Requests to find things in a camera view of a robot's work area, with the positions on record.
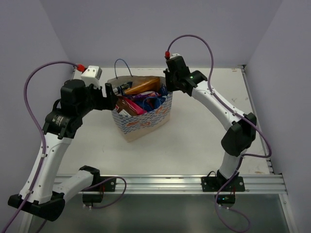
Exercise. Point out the black right controller box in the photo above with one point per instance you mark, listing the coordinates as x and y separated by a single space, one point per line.
228 199

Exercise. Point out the purple candy packet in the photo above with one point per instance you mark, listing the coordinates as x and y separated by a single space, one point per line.
145 95

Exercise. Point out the black controller box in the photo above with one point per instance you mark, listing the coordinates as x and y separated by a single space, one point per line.
228 199
90 199

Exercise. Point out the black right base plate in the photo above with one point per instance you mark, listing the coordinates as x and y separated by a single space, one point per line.
215 180

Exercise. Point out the aluminium mounting rail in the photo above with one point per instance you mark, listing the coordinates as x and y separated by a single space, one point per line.
193 185

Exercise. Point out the blue checkered paper bag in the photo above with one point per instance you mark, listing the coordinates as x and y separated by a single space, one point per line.
134 127

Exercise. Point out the dark blue snack packet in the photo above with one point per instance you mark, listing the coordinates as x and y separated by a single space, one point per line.
151 104

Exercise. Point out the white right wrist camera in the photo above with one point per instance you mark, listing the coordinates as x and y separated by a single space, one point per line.
173 56

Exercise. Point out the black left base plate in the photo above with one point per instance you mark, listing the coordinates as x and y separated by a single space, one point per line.
104 184

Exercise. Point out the orange snack packet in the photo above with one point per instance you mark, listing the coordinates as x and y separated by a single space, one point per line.
152 84

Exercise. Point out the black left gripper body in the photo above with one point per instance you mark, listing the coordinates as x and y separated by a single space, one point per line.
108 94

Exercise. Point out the pink snack packet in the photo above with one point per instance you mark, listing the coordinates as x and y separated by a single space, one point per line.
133 106

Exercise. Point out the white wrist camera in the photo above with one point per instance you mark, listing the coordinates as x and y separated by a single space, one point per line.
91 76
173 56

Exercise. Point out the black left controller box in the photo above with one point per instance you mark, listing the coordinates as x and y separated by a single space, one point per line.
90 199

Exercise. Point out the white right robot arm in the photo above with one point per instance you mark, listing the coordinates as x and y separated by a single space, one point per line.
239 133

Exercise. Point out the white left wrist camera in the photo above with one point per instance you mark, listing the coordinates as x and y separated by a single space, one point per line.
91 76

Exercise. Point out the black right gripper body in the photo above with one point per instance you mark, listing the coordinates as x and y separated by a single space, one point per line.
171 80

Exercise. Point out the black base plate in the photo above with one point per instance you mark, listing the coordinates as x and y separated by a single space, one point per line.
215 180
104 184

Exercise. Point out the brown snack packet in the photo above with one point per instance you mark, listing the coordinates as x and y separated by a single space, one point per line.
123 108

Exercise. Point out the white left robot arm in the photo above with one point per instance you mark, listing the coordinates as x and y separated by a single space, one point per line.
39 196

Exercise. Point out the blue white snack packet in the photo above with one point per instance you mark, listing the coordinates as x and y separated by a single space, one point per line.
119 90

